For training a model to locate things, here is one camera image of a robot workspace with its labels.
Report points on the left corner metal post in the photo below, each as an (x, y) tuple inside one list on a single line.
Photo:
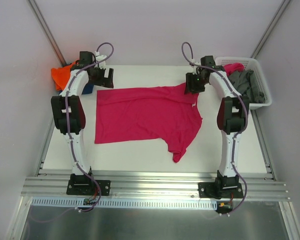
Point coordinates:
[(47, 31)]

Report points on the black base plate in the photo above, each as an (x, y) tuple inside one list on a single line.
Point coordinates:
[(210, 190), (88, 188)]

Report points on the folded blue t shirt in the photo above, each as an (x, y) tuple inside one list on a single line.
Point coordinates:
[(88, 89)]

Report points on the white slotted cable duct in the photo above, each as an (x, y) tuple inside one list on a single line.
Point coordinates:
[(80, 202)]

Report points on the corner metal post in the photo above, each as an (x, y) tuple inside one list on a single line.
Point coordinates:
[(282, 8), (47, 31)]

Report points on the folded orange t shirt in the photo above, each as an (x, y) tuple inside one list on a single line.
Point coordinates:
[(61, 76)]

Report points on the right corner metal post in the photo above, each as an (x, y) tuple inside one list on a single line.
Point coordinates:
[(282, 8)]

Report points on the magenta t shirt in basket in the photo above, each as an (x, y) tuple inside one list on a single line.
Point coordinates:
[(233, 67)]

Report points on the white plastic laundry basket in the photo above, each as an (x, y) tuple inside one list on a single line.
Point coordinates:
[(250, 64)]

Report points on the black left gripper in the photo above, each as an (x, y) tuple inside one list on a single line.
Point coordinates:
[(103, 81)]

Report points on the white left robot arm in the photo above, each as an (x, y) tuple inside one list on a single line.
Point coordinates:
[(68, 113)]

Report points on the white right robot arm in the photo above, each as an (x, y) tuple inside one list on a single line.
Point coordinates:
[(232, 117)]

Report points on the grey t shirts in basket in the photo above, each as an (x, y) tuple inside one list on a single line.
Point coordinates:
[(245, 83)]

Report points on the magenta t shirt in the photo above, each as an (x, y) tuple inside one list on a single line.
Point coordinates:
[(233, 67), (148, 113)]

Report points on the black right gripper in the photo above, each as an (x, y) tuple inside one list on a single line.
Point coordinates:
[(193, 88)]

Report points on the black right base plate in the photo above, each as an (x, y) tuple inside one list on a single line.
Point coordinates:
[(210, 190)]

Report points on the aluminium mounting rail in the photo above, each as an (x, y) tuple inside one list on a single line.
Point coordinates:
[(155, 185)]

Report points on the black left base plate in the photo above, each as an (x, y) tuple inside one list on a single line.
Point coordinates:
[(88, 188)]

